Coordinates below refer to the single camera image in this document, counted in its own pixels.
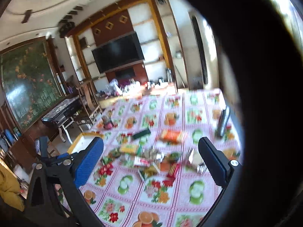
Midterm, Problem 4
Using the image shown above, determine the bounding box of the yellow green cracker packet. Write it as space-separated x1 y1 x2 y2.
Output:
119 144 140 155

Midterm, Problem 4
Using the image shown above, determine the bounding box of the red candy packet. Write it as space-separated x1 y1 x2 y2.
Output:
167 163 181 179

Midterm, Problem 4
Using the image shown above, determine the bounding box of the orange cracker packet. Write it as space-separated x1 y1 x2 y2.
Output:
160 129 184 144

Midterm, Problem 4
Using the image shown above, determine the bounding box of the yellow-rimmed white tray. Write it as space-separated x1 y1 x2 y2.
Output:
67 132 102 154

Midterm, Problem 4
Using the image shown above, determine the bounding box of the black keyboard on stand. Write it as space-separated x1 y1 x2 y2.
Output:
41 96 82 144

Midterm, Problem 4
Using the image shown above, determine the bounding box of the black cylindrical bottle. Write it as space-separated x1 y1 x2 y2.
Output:
216 106 231 138

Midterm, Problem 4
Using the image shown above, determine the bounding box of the floral fruit tablecloth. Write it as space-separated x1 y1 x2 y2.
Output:
80 89 241 226

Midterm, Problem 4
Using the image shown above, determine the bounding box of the dark green flat packet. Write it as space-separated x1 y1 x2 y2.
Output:
131 128 151 140

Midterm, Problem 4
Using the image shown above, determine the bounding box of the wooden chair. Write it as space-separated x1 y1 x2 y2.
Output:
74 79 103 125

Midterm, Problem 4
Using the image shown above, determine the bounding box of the white plastic bag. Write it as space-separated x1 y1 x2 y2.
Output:
108 79 123 95

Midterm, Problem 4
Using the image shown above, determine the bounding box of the white tower air conditioner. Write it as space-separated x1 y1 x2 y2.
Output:
189 10 219 90

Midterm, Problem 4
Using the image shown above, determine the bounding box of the black television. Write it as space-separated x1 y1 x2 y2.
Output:
92 31 144 73

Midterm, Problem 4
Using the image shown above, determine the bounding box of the floral wall painting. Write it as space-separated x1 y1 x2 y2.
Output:
1 38 63 132

